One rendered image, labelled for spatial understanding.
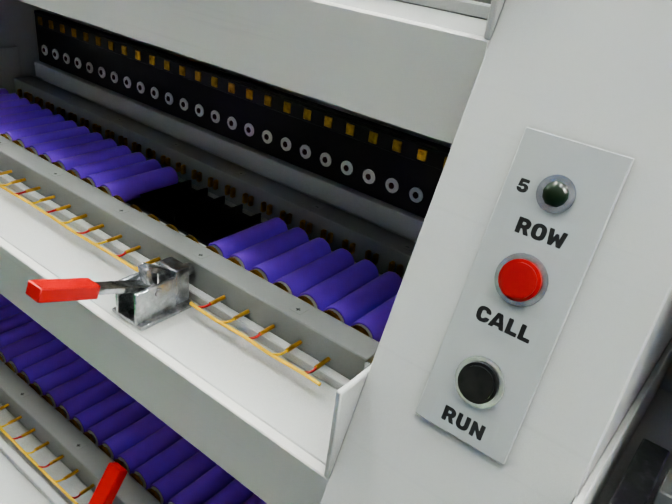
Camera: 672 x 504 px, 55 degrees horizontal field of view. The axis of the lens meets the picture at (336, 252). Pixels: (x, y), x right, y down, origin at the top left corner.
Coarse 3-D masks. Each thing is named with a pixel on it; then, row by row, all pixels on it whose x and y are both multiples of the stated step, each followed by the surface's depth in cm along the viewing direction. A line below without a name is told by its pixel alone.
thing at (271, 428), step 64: (0, 64) 70; (192, 128) 57; (0, 192) 51; (320, 192) 50; (0, 256) 44; (64, 256) 43; (64, 320) 41; (192, 320) 39; (128, 384) 38; (192, 384) 34; (256, 384) 34; (256, 448) 32; (320, 448) 31
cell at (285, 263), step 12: (312, 240) 45; (324, 240) 45; (288, 252) 43; (300, 252) 43; (312, 252) 44; (324, 252) 45; (264, 264) 41; (276, 264) 42; (288, 264) 42; (300, 264) 43; (264, 276) 41; (276, 276) 41
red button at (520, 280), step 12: (516, 264) 24; (528, 264) 24; (504, 276) 24; (516, 276) 24; (528, 276) 24; (540, 276) 24; (504, 288) 24; (516, 288) 24; (528, 288) 24; (540, 288) 24; (516, 300) 24
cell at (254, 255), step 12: (300, 228) 46; (264, 240) 44; (276, 240) 44; (288, 240) 45; (300, 240) 46; (240, 252) 42; (252, 252) 43; (264, 252) 43; (276, 252) 44; (252, 264) 42
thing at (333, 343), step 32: (0, 160) 52; (32, 160) 51; (64, 192) 47; (96, 192) 47; (64, 224) 45; (96, 224) 46; (128, 224) 43; (160, 224) 44; (160, 256) 42; (192, 256) 40; (224, 288) 39; (256, 288) 38; (256, 320) 38; (288, 320) 36; (320, 320) 36; (320, 352) 35; (352, 352) 34; (320, 384) 33
